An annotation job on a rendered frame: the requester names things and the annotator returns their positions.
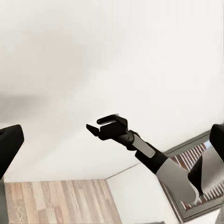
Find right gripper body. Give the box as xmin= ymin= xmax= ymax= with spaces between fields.
xmin=99 ymin=123 xmax=130 ymax=143

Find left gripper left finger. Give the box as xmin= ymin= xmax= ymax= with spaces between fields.
xmin=0 ymin=124 xmax=24 ymax=180

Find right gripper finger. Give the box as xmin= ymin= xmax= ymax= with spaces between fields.
xmin=111 ymin=114 xmax=128 ymax=128
xmin=86 ymin=124 xmax=112 ymax=139

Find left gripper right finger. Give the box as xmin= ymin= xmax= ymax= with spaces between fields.
xmin=209 ymin=124 xmax=224 ymax=162

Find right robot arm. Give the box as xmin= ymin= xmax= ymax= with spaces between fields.
xmin=86 ymin=114 xmax=224 ymax=204

